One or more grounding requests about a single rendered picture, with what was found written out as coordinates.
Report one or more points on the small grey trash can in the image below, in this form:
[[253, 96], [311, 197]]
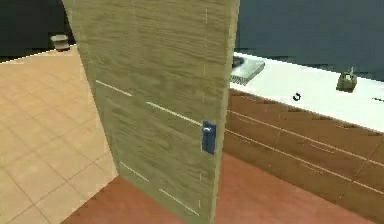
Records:
[[60, 42]]

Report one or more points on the light wooden room door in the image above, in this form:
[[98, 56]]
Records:
[[156, 100]]

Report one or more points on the brown cabinet with white top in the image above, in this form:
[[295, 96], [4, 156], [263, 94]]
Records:
[[300, 140]]

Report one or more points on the small olive green bottle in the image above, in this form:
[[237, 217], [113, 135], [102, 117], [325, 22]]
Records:
[[346, 81]]

